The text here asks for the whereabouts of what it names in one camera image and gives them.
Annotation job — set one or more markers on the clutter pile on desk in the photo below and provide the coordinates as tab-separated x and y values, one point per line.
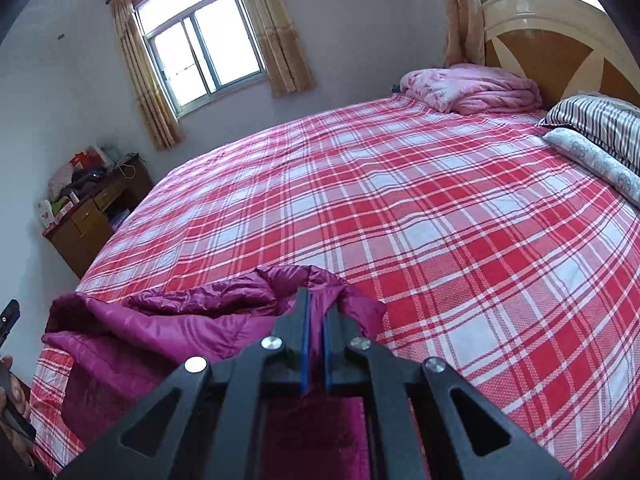
73	181

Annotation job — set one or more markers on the black white striped pillow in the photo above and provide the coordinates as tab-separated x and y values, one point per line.
612	124

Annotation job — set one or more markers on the yellow curtain of side window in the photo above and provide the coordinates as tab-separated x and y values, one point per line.
284	57
159	118

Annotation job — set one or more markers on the side aluminium window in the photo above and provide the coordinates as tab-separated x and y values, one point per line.
200	48

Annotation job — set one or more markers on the pink folded quilt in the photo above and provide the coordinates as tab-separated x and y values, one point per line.
468	89

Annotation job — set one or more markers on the magenta quilted down jacket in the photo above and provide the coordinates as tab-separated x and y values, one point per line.
123	350

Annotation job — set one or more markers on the yellow curtain left of side window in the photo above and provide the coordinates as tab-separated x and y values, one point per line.
159	118

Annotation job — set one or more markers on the cream wooden headboard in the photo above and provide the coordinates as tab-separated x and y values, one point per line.
565	46

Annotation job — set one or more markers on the grey floral pillow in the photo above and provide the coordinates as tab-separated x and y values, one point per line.
578	148

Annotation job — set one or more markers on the red white plaid bedsheet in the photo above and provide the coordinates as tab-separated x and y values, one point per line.
488	248

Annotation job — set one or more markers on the yellow curtain beside headboard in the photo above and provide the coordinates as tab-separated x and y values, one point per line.
465	32

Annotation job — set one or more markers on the brown wooden desk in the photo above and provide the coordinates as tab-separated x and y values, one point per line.
87	227

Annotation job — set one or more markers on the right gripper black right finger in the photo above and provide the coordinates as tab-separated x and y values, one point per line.
423	420

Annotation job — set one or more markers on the yellow curtain right of side window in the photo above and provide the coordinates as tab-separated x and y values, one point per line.
284	57

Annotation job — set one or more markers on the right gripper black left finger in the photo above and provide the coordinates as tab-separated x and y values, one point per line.
205	420

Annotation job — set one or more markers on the person's left hand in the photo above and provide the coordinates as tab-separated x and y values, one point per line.
8	424

